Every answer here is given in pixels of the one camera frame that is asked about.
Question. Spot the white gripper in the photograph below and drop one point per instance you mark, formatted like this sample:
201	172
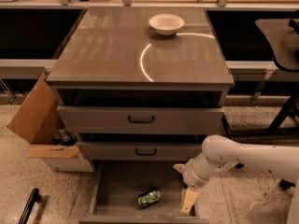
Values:
189	175

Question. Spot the green soda can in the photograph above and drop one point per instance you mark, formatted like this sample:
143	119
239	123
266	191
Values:
148	198

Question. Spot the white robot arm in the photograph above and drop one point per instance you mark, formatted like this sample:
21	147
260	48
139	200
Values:
221	154

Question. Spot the grey open bottom drawer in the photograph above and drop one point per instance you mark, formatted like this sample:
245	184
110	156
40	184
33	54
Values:
118	185

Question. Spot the grey middle drawer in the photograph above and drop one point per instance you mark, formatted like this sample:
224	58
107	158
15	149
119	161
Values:
121	151

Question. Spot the grey drawer cabinet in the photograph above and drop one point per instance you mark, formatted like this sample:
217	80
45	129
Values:
115	59

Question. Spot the grey top drawer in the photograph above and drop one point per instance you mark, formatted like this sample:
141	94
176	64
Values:
140	120

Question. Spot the black caster bottom right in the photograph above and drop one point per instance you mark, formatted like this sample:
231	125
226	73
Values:
286	184

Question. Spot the cans inside cardboard box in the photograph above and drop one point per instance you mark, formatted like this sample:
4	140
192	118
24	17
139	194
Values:
64	137

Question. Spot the white ceramic bowl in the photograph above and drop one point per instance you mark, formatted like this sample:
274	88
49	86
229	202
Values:
166	24

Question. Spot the brown cardboard box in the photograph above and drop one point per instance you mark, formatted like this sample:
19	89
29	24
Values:
36	121

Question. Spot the black metal stand frame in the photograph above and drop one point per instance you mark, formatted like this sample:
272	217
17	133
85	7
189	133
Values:
289	109

